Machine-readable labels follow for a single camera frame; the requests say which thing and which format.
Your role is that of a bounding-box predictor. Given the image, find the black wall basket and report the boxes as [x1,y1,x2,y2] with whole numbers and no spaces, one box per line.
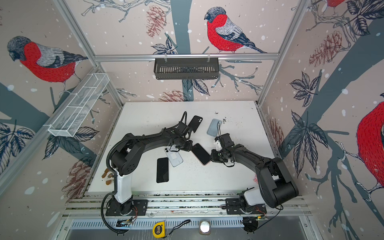
[154,58,219,80]

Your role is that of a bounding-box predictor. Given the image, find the light blue phone case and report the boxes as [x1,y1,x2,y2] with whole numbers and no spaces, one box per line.
[207,119,222,137]

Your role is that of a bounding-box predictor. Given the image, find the white wire mesh basket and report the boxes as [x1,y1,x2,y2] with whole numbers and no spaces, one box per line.
[48,73,110,137]

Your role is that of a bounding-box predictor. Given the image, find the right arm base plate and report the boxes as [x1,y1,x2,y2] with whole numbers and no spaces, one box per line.
[221,199,267,215]

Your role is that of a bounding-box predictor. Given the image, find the round silver puck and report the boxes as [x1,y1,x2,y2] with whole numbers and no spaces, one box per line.
[199,220,211,235]

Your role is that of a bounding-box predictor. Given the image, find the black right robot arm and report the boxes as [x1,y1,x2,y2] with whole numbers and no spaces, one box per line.
[210,144,299,208]

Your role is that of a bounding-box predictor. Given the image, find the black phone case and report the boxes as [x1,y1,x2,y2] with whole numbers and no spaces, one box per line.
[188,116,203,133]

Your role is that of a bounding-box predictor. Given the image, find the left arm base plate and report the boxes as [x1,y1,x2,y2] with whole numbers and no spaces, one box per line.
[106,198,149,217]

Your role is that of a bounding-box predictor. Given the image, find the salmon pink phone case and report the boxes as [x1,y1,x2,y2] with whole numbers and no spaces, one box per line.
[191,143,212,166]

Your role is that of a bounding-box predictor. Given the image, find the small circuit board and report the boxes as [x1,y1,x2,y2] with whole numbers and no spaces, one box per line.
[116,220,133,228]

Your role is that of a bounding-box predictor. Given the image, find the white phone face down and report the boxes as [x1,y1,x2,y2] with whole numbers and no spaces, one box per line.
[165,146,183,168]

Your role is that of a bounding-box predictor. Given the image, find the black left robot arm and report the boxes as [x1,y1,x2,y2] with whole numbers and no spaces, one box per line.
[106,126,193,205]

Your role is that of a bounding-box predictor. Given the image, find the black corrugated cable left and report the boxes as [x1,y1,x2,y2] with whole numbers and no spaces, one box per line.
[99,111,189,235]

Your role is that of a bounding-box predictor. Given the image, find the yellow tape measure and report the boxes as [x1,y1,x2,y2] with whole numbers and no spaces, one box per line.
[153,222,166,239]

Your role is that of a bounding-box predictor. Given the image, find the black phone face up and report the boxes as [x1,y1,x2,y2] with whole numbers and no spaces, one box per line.
[156,158,169,184]

